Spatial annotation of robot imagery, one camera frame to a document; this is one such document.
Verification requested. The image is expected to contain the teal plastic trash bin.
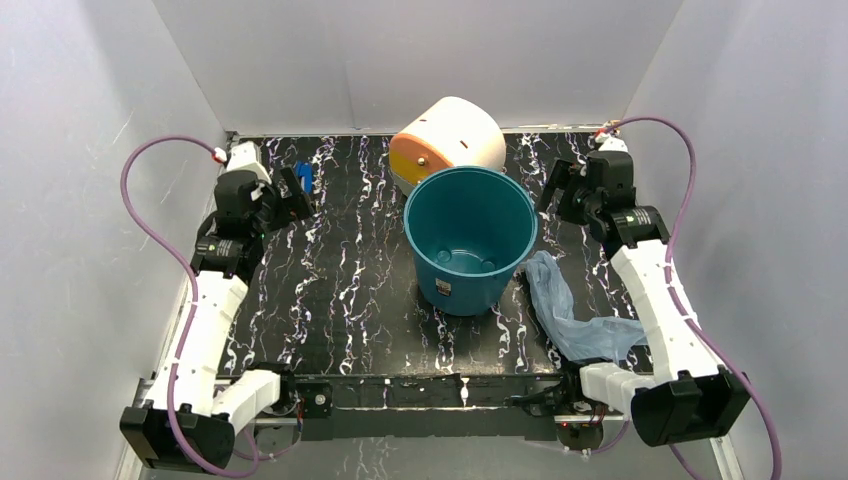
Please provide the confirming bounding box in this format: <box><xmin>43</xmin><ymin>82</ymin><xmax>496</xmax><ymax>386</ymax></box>
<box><xmin>403</xmin><ymin>166</ymin><xmax>538</xmax><ymax>317</ymax></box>

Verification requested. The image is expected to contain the light blue plastic bag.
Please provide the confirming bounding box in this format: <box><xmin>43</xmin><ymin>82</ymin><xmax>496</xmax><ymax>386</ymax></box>
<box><xmin>523</xmin><ymin>251</ymin><xmax>647</xmax><ymax>362</ymax></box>

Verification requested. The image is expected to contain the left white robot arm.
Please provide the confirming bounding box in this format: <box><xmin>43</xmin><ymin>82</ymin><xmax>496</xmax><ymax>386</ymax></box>
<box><xmin>119</xmin><ymin>167</ymin><xmax>314</xmax><ymax>474</ymax></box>

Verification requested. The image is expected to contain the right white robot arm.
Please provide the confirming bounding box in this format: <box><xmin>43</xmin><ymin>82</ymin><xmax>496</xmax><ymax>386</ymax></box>
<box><xmin>537</xmin><ymin>151</ymin><xmax>750</xmax><ymax>447</ymax></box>

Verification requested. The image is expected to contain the blue stapler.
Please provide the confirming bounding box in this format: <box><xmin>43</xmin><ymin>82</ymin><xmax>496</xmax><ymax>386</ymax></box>
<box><xmin>294</xmin><ymin>161</ymin><xmax>314</xmax><ymax>194</ymax></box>

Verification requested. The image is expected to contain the white drawer box orange front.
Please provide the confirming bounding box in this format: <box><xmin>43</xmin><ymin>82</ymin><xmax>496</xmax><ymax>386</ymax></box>
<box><xmin>389</xmin><ymin>96</ymin><xmax>506</xmax><ymax>196</ymax></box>

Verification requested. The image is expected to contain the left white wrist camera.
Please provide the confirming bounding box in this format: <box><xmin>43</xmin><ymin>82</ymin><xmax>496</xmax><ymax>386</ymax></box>
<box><xmin>226</xmin><ymin>141</ymin><xmax>271</xmax><ymax>183</ymax></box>

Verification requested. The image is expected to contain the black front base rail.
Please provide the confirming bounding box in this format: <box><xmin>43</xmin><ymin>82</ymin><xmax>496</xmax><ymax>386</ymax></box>
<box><xmin>255</xmin><ymin>370</ymin><xmax>609</xmax><ymax>450</ymax></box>

